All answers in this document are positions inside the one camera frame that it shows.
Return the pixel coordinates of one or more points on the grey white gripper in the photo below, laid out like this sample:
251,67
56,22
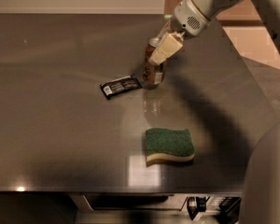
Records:
188,18

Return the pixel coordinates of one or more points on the orange soda can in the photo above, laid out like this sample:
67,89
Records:
153,75

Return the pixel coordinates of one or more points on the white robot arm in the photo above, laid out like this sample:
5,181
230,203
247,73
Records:
261,196

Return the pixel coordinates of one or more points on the black rxbar chocolate wrapper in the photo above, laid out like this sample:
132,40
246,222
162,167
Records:
120,86

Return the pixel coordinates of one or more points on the green and yellow sponge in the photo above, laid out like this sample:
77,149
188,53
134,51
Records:
169,145

